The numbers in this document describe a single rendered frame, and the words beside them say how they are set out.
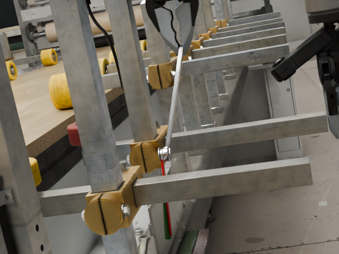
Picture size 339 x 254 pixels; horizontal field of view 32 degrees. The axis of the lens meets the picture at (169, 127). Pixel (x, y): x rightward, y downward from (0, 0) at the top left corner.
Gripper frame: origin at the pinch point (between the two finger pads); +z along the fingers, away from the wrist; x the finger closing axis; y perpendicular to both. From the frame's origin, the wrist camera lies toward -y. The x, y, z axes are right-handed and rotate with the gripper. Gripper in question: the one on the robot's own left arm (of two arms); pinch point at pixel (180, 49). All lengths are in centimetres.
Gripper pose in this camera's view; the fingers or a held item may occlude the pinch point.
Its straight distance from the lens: 103.8
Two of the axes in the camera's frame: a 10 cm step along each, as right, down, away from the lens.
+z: 1.8, 9.6, 2.0
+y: 1.7, -2.3, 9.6
